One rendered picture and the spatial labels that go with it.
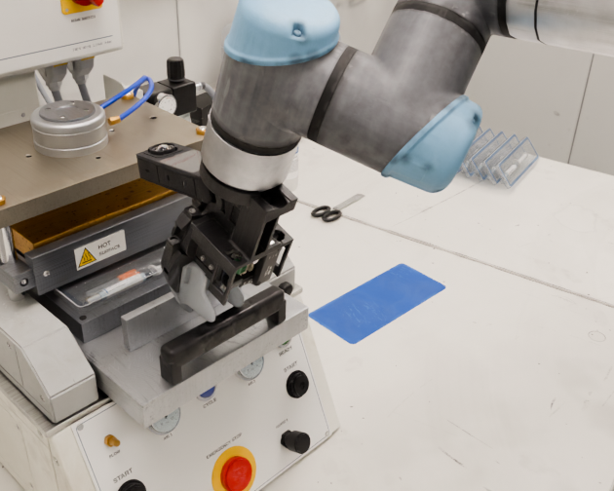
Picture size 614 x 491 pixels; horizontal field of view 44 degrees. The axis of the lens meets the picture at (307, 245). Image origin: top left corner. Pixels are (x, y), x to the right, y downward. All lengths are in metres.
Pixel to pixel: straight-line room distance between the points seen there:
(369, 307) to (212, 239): 0.59
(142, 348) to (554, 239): 0.90
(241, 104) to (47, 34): 0.47
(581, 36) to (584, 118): 2.66
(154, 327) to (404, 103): 0.37
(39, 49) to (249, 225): 0.45
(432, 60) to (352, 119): 0.07
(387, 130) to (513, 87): 2.73
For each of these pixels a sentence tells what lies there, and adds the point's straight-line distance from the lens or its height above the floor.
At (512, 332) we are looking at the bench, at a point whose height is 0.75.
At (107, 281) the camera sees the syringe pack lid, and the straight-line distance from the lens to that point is 0.82.
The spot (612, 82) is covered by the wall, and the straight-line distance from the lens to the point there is 3.14.
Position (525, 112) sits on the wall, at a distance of 3.27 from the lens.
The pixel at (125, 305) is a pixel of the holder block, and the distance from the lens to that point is 0.80.
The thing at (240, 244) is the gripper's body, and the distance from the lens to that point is 0.65.
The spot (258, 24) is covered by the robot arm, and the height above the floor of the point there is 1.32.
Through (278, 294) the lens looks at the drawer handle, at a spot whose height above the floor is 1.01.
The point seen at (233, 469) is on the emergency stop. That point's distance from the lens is 0.88.
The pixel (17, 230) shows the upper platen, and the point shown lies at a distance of 0.83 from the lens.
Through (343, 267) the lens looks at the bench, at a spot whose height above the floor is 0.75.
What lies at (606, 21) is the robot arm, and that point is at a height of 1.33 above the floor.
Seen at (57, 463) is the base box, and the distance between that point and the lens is 0.80.
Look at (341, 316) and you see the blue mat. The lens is 1.18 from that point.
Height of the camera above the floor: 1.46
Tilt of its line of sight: 32 degrees down
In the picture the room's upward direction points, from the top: 2 degrees clockwise
